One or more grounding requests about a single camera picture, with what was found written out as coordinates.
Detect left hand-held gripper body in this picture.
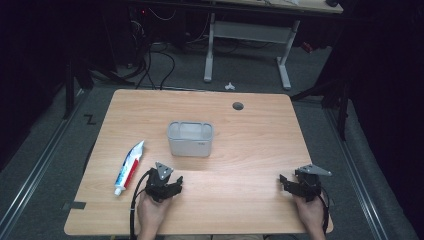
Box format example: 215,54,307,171
145,161,178,203

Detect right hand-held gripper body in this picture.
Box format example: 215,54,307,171
293,163,333,203

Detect white red blue toothpaste tube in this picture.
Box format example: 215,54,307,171
113,139,146,197

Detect grey plastic holder box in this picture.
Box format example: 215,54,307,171
166,120,215,158

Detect person's right hand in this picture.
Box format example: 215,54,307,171
292,194,326,232

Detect person's left hand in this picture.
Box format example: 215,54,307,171
136,191,173,232

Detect black metal stand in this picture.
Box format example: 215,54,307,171
62,58,134,121
290,76,353,142

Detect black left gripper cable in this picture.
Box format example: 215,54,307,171
129,169,153,240

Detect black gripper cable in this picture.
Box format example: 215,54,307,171
318,186,332,236
129,169,153,240

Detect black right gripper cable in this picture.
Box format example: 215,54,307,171
318,186,332,236

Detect metal floor rail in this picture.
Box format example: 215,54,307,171
0,89,86,234
323,107,389,240

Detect black floor cables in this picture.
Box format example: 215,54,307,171
126,19,177,91

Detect desk with white metal frame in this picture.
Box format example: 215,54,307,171
126,0,345,91

